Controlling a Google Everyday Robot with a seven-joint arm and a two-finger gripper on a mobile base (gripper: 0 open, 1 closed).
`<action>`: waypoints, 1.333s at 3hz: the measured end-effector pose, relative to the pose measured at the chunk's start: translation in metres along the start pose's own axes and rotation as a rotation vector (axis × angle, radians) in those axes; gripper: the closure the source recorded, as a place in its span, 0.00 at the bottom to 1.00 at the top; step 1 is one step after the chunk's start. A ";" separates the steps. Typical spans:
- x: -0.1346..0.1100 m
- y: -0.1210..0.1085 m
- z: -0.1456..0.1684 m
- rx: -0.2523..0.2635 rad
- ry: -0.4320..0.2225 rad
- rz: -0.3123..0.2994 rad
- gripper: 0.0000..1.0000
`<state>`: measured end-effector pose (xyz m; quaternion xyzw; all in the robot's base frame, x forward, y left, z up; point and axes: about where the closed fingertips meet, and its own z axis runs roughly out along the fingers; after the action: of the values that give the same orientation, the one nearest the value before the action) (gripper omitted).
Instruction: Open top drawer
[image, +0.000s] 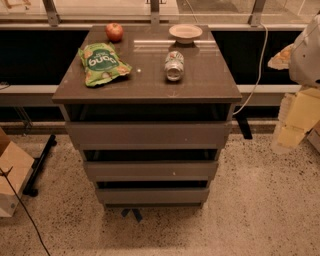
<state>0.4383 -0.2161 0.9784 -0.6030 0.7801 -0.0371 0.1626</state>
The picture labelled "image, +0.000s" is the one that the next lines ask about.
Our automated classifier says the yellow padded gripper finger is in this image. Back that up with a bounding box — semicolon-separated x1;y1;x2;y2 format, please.
271;88;320;154

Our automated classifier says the grey top drawer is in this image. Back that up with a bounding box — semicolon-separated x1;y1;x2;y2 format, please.
66;122;231;150

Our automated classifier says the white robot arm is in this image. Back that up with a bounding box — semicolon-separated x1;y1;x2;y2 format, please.
268;15;320;154

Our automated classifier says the grey drawer cabinet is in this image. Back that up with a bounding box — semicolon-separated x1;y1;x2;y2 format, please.
53;26;241;208

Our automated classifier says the grey middle drawer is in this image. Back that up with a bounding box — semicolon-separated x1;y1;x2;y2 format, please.
84;161;218;181

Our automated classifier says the black stand leg right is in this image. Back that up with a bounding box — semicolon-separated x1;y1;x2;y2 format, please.
235;114;252;140

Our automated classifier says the black stand leg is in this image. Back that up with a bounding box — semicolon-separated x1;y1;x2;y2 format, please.
235;114;252;140
23;135;57;197

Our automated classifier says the silver soda can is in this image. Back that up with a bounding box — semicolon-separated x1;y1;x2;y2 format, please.
164;51;184;81

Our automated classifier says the white ceramic bowl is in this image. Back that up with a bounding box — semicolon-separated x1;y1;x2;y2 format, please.
169;24;203;44

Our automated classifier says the red apple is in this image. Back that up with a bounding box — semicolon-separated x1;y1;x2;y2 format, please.
105;23;124;42

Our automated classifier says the green chip bag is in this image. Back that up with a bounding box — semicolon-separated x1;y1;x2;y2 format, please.
78;43;132;87

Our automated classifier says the metal window railing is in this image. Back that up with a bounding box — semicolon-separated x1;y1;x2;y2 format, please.
0;0;320;30

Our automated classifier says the black stand leg left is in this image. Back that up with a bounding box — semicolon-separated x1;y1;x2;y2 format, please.
23;135;57;197

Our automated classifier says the cardboard box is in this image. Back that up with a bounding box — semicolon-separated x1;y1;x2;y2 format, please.
0;128;34;217

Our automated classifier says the white hanging cable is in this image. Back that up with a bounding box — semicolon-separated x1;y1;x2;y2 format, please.
232;23;270;117

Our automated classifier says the black floor cable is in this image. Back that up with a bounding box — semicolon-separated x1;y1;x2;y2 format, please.
0;168;52;256

